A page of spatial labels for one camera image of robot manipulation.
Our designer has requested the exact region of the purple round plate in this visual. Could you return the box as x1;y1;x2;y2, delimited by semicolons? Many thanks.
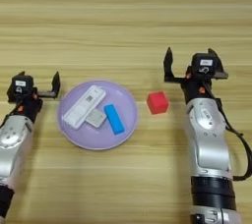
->
57;80;139;151

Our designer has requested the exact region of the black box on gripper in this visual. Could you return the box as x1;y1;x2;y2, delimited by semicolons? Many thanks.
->
10;74;35;97
191;52;220;76

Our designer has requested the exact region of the small grey square block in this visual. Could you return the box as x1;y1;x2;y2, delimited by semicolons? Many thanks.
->
85;108;108;129

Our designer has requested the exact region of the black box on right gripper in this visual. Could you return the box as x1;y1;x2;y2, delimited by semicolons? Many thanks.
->
191;52;220;76

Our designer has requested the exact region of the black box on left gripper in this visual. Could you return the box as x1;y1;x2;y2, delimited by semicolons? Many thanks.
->
10;74;35;97

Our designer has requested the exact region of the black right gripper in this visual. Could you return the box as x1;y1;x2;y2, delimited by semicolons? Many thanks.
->
162;46;229;105

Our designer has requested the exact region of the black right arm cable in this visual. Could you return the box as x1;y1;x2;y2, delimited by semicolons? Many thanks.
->
203;84;252;182

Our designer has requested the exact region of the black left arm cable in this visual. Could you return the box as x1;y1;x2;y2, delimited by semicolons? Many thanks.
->
0;106;19;129

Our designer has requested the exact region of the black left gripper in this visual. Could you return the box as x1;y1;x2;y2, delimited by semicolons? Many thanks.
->
6;70;62;123

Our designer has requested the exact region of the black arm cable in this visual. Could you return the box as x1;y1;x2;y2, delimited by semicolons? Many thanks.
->
0;106;19;129
203;84;252;182

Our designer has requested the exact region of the red cube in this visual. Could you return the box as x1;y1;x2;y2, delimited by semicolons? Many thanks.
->
146;90;171;116

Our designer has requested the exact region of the blue rectangular block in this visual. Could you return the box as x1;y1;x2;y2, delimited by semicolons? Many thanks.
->
103;103;126;136

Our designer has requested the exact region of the white long rectangular device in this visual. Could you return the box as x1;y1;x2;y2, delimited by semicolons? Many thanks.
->
62;84;107;131

